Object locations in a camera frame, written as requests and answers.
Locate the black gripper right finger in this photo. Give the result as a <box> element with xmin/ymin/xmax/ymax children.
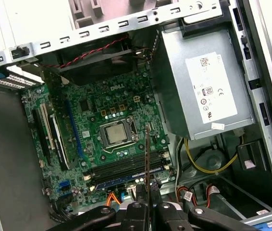
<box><xmin>150</xmin><ymin>182</ymin><xmax>257</xmax><ymax>231</ymax></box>

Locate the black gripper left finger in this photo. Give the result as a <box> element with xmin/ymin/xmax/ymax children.
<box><xmin>46</xmin><ymin>184</ymin><xmax>148</xmax><ymax>231</ymax></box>

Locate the RAM slot with black clips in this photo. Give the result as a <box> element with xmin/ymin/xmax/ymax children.
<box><xmin>87</xmin><ymin>158</ymin><xmax>169</xmax><ymax>185</ymax></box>
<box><xmin>89</xmin><ymin>148</ymin><xmax>167</xmax><ymax>174</ymax></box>

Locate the RAM slot with white clips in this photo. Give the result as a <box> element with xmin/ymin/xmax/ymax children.
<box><xmin>89</xmin><ymin>165</ymin><xmax>172</xmax><ymax>191</ymax></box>
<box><xmin>85</xmin><ymin>152</ymin><xmax>170</xmax><ymax>181</ymax></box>

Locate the metal socket cover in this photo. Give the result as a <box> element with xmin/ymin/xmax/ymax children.
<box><xmin>99</xmin><ymin>115</ymin><xmax>139</xmax><ymax>152</ymax></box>

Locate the metal drive cage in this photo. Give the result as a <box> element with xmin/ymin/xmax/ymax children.
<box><xmin>174</xmin><ymin>173</ymin><xmax>272</xmax><ymax>231</ymax></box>

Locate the blue plastic drive latch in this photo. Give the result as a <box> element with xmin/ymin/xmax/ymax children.
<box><xmin>252</xmin><ymin>220</ymin><xmax>272</xmax><ymax>231</ymax></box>

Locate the blue expansion slot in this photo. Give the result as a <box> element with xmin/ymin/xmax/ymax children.
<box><xmin>65</xmin><ymin>97</ymin><xmax>83</xmax><ymax>158</ymax></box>

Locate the grey power supply unit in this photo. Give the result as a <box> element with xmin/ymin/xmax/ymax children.
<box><xmin>150</xmin><ymin>27</ymin><xmax>258</xmax><ymax>142</ymax></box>

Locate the green motherboard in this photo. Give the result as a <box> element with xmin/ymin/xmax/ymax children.
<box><xmin>20</xmin><ymin>69</ymin><xmax>177</xmax><ymax>210</ymax></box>

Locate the black expansion slot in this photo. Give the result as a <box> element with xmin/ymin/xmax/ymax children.
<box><xmin>31</xmin><ymin>109</ymin><xmax>51</xmax><ymax>167</ymax></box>

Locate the beige expansion slot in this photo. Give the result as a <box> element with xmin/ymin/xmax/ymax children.
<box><xmin>40</xmin><ymin>103</ymin><xmax>55</xmax><ymax>150</ymax></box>

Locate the black case fan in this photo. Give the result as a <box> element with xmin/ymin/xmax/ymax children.
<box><xmin>56</xmin><ymin>33</ymin><xmax>139</xmax><ymax>85</ymax></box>

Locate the black open PC case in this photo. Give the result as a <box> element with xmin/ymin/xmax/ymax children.
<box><xmin>0</xmin><ymin>0</ymin><xmax>272</xmax><ymax>231</ymax></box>

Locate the orange red power cable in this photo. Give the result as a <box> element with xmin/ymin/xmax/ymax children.
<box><xmin>176</xmin><ymin>183</ymin><xmax>221</xmax><ymax>208</ymax></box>

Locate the orange SATA cable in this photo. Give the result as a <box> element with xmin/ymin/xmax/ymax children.
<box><xmin>105</xmin><ymin>192</ymin><xmax>121</xmax><ymax>208</ymax></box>

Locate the white green black wire bundle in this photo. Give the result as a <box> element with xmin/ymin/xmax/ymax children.
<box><xmin>174</xmin><ymin>137</ymin><xmax>185</xmax><ymax>193</ymax></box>

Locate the yellow black wire bundle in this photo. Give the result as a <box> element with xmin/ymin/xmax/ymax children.
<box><xmin>183</xmin><ymin>135</ymin><xmax>244</xmax><ymax>174</ymax></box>

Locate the red black twisted wire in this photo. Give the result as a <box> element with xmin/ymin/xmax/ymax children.
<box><xmin>39</xmin><ymin>34</ymin><xmax>130</xmax><ymax>70</ymax></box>

